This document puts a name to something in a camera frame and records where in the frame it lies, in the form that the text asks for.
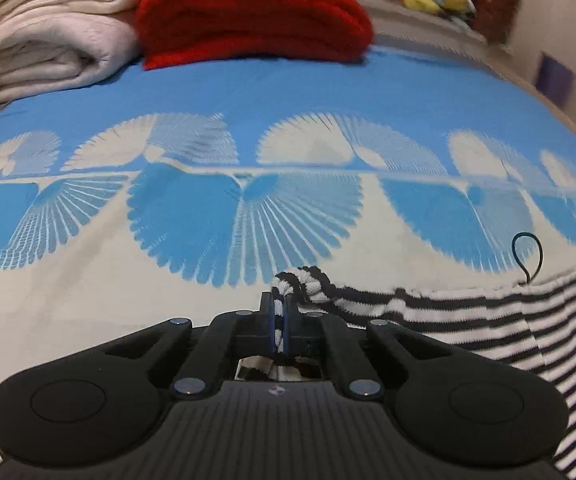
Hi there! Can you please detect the blue white printed bedsheet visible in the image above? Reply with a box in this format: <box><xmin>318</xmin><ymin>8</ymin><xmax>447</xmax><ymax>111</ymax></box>
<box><xmin>0</xmin><ymin>42</ymin><xmax>576</xmax><ymax>480</ymax></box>

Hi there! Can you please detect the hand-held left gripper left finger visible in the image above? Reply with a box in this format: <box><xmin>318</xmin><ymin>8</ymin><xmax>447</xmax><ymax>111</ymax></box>
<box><xmin>100</xmin><ymin>290</ymin><xmax>276</xmax><ymax>401</ymax></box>

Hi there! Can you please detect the folded red blanket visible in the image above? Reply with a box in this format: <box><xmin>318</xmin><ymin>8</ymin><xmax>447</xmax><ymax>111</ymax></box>
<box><xmin>135</xmin><ymin>0</ymin><xmax>375</xmax><ymax>72</ymax></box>

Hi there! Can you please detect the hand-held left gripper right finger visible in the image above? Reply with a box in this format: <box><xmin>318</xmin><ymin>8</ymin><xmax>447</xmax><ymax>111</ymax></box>
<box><xmin>282</xmin><ymin>292</ymin><xmax>453</xmax><ymax>401</ymax></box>

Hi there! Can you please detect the black white striped hooded top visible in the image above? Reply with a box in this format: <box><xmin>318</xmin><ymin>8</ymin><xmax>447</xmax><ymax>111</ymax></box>
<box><xmin>235</xmin><ymin>232</ymin><xmax>576</xmax><ymax>480</ymax></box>

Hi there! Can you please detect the brown plush toy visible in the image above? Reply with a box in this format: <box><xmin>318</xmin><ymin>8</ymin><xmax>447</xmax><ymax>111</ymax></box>
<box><xmin>468</xmin><ymin>0</ymin><xmax>523</xmax><ymax>47</ymax></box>

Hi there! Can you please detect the purple box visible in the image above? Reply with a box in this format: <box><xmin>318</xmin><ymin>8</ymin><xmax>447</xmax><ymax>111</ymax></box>
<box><xmin>534</xmin><ymin>52</ymin><xmax>576</xmax><ymax>110</ymax></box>

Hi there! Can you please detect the folded white blanket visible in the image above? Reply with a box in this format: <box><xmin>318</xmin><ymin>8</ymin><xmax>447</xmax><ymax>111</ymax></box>
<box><xmin>0</xmin><ymin>0</ymin><xmax>151</xmax><ymax>107</ymax></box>

